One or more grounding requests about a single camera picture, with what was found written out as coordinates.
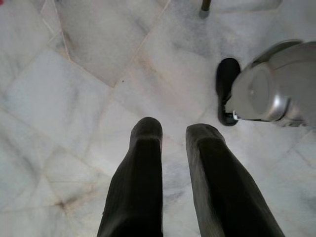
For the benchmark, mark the black robot left foot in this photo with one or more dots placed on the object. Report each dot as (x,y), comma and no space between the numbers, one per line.
(225,74)

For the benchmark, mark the brown grey-capped furniture leg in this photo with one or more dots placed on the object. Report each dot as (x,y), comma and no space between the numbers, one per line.
(205,10)

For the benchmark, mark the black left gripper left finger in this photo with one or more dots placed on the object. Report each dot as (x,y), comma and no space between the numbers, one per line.
(138,177)

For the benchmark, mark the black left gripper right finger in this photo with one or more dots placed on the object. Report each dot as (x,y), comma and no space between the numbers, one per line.
(222,187)

